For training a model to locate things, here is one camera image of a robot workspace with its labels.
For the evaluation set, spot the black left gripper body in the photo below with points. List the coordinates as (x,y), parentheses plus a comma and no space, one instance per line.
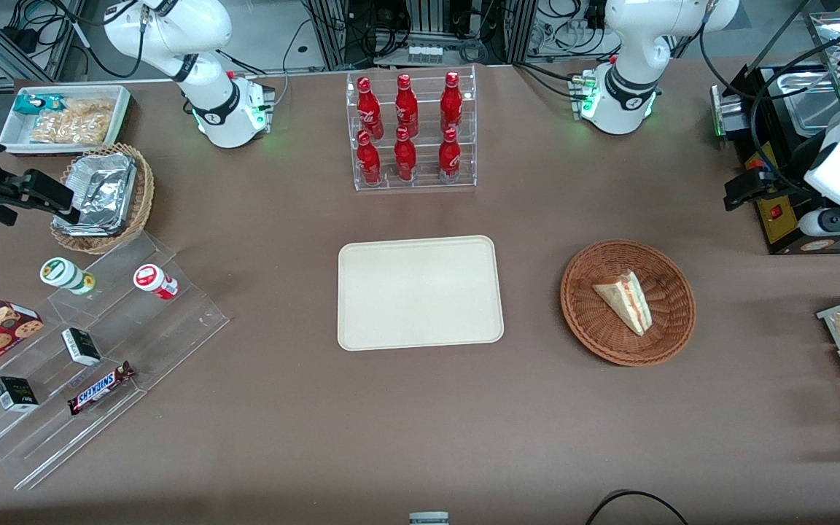
(787,173)

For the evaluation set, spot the triangle sandwich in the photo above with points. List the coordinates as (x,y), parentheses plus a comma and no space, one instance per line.
(628,299)

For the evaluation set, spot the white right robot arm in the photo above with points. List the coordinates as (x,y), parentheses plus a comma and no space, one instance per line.
(212,109)

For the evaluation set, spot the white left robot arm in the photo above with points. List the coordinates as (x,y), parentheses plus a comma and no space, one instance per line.
(628,95)

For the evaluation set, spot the wicker basket with foil containers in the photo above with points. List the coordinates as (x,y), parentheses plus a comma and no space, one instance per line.
(139,197)

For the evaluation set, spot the round brown wicker basket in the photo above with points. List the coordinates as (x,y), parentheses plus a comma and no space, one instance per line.
(595,328)

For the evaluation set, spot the cream plastic tray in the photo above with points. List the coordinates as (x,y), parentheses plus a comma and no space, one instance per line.
(420,292)

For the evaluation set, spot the black countertop appliance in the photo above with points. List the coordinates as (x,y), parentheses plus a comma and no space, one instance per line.
(781,226)

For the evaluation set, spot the silver foil container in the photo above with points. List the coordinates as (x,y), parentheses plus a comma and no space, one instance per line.
(103,189)

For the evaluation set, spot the white rectangular snack bin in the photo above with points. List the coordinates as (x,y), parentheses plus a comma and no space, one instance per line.
(15,124)

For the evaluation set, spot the stainless steel pan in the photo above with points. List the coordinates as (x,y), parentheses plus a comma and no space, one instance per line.
(810,102)

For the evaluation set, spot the clear bag of chips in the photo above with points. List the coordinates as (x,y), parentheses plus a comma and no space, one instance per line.
(77,124)

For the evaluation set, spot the green and white cup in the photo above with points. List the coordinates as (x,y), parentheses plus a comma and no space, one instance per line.
(63,275)

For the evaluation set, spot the teal snack packet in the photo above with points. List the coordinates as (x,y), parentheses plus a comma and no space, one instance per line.
(33,103)

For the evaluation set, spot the red and white bottle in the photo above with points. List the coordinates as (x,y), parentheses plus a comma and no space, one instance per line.
(154,281)

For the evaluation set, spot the small black box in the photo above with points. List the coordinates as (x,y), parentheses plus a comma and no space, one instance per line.
(81,347)
(15,394)

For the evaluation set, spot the clear acrylic stepped shelf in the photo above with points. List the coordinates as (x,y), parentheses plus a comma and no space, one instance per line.
(157,335)

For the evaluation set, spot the Snickers chocolate bar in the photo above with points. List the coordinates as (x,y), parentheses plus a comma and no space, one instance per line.
(101,388)

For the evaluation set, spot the clear acrylic bottle rack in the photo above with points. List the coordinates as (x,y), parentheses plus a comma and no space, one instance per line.
(464,168)

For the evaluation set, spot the red cola bottle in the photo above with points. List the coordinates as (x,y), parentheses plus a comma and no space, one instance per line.
(369,162)
(451,102)
(369,109)
(449,157)
(405,157)
(406,106)

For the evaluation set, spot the white power strip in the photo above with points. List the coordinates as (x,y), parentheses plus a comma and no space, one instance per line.
(424,52)

